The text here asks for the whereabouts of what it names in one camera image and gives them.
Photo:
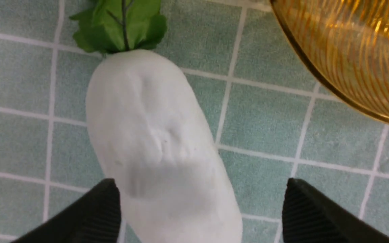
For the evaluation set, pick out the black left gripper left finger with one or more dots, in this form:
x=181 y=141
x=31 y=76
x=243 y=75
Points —
x=93 y=218

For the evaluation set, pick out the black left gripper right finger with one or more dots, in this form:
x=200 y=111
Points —
x=308 y=216

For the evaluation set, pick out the amber ribbed glass plate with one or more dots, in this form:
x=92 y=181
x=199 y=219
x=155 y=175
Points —
x=345 y=45

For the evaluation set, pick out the green checkered tablecloth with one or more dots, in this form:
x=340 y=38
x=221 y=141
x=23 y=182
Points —
x=270 y=118

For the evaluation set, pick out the white radish with leaves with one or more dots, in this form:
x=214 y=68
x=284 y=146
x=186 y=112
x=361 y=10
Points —
x=149 y=132

